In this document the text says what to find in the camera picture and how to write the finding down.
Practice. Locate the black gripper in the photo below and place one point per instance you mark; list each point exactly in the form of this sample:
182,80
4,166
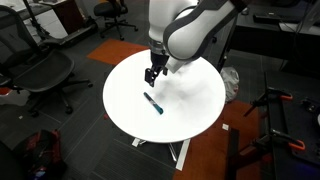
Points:
159,60

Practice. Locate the teal marker pen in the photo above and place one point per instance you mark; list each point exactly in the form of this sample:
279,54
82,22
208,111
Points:
154,104

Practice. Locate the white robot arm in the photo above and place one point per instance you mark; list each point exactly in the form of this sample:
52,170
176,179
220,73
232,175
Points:
190,36

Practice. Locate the white plastic bag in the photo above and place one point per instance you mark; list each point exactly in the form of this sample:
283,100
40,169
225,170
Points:
230,83

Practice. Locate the black padded office chair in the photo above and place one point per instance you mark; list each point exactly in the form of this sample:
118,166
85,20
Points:
110,8

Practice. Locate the white table base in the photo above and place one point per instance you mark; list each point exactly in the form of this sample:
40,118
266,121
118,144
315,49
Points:
182,155

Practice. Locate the white paper scrap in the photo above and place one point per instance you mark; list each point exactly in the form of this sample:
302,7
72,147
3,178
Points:
225,126

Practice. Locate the grey computer mouse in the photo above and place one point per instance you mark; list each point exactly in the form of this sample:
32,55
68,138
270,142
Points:
245,11

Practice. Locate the black workbench leg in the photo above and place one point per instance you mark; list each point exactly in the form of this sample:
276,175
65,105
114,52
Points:
232,156

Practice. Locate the black office desk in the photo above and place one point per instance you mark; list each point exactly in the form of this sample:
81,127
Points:
263,36

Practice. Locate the black mesh office chair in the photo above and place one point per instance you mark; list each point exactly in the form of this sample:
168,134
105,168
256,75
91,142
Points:
43,71

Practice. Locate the desk with white panel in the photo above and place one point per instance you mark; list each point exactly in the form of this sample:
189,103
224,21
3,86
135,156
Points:
50,21

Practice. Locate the black keyboard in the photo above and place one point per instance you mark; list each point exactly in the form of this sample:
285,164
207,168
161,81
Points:
266,17

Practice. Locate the red black tool bag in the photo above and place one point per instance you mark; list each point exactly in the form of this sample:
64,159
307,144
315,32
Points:
41,153

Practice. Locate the black workbench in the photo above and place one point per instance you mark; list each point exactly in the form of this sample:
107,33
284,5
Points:
293,123

